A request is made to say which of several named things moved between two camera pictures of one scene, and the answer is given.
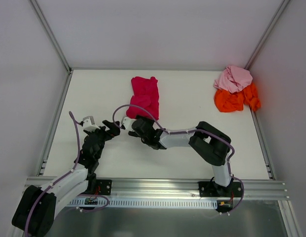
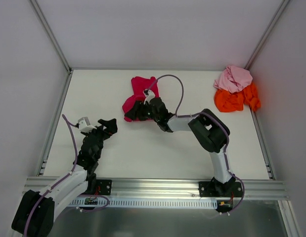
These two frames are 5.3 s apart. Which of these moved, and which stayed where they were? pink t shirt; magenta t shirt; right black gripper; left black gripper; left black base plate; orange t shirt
Moved: right black gripper; magenta t shirt
Stayed: left black base plate; pink t shirt; orange t shirt; left black gripper
